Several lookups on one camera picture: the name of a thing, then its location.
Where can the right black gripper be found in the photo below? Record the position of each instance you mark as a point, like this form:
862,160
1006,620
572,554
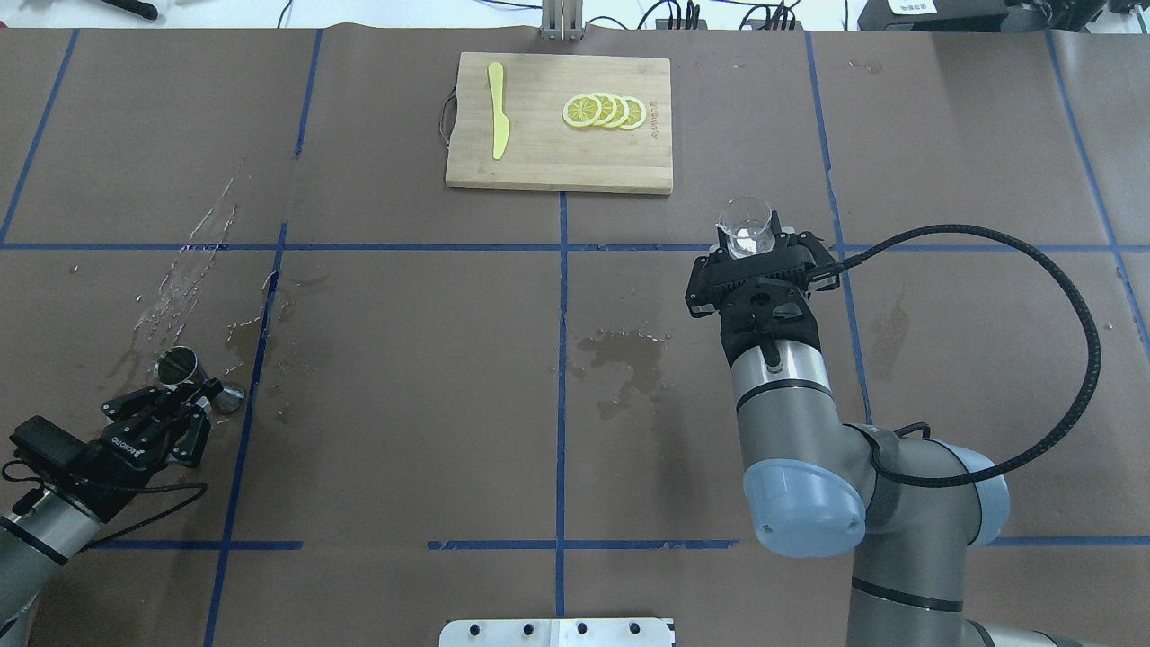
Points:
819,254

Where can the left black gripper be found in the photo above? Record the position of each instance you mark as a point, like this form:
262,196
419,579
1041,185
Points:
110,456

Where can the clear glass beaker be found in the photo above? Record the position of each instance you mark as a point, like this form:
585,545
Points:
748,218

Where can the steel double jigger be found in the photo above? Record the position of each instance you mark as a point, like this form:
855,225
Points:
181,364

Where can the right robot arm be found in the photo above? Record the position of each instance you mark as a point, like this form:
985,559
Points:
904,504

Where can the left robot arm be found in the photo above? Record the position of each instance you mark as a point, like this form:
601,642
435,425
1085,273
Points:
41,535

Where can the lemon slice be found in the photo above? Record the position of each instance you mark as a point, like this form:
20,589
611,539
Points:
622,112
609,109
636,114
582,111

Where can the bamboo cutting board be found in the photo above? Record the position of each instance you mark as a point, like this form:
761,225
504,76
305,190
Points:
543,153

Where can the yellow plastic knife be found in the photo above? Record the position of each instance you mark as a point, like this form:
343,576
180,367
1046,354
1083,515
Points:
500,121

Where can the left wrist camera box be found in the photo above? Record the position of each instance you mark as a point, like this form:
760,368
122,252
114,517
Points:
46,448

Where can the aluminium frame post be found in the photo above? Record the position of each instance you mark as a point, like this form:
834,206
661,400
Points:
562,20

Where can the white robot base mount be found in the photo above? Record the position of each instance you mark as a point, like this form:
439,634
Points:
585,631

